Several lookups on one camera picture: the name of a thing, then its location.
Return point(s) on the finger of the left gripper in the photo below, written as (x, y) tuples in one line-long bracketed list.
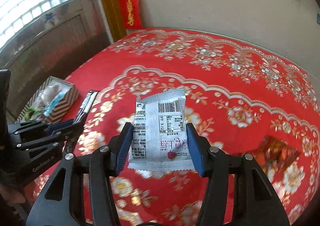
[(67, 140), (58, 126)]

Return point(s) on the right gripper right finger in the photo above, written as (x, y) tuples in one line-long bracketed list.
[(255, 200)]

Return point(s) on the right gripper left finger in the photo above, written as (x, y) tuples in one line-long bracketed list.
[(61, 201)]

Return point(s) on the light blue snack packet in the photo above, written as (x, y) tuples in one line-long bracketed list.
[(58, 104)]

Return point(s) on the green snack packet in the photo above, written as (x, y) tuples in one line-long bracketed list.
[(32, 114)]

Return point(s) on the clear bag of nuts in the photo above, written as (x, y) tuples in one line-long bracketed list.
[(47, 95)]

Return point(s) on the dark brown snack bar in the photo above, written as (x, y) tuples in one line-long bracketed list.
[(80, 119)]

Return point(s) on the white grey snack packet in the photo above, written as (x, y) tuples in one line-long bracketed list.
[(159, 141)]

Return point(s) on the person's left hand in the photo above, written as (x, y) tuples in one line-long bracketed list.
[(11, 197)]

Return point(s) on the striped white storage box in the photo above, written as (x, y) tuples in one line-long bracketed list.
[(71, 96)]

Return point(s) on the red orange shiny candy packet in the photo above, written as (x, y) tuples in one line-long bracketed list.
[(273, 153)]

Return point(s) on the red floral tablecloth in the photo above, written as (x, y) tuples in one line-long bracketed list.
[(236, 94)]

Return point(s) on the red paper wall decoration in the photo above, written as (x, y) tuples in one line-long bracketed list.
[(130, 13)]

